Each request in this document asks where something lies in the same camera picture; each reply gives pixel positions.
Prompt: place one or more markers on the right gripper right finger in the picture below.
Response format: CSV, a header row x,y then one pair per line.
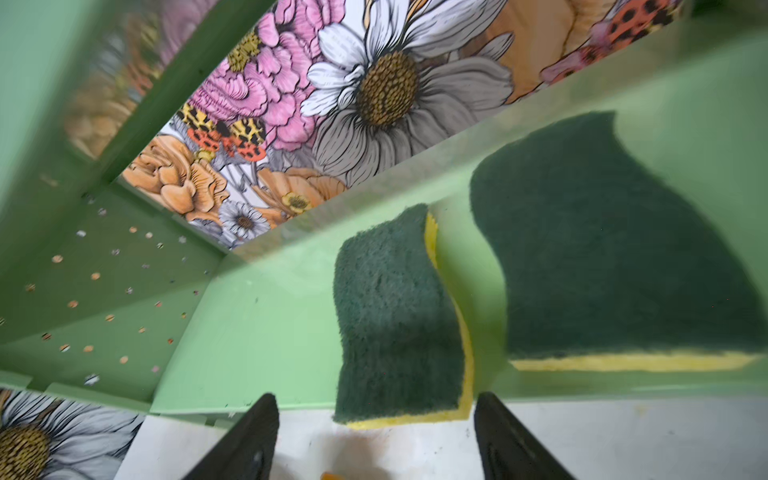
x,y
508,450

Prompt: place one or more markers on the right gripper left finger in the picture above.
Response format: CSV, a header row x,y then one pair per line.
x,y
246,451

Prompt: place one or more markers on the dark green scrub sponge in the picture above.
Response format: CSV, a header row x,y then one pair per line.
x,y
606,268
407,353

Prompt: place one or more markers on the light green wooden shelf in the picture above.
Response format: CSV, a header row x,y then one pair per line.
x,y
208,334

